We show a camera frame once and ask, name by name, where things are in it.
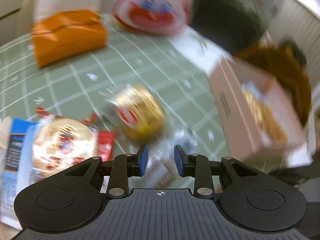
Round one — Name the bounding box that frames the golden round cake packet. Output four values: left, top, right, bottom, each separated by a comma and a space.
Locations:
101, 85, 165, 141

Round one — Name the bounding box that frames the round rice cracker packet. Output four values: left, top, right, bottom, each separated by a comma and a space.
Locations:
31, 107, 115, 181

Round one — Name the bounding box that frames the blue white snack packet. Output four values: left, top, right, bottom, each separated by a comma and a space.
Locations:
1, 118, 36, 230

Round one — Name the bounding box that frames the green grid tablecloth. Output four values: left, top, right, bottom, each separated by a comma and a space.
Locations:
0, 17, 231, 190

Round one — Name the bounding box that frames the pink cardboard box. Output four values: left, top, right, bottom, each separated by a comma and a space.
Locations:
208, 57, 306, 161

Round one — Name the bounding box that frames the orange tissue box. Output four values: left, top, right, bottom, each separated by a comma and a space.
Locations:
32, 10, 107, 68

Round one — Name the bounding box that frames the red white cartoon bag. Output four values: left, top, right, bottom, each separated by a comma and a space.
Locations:
112, 0, 194, 36

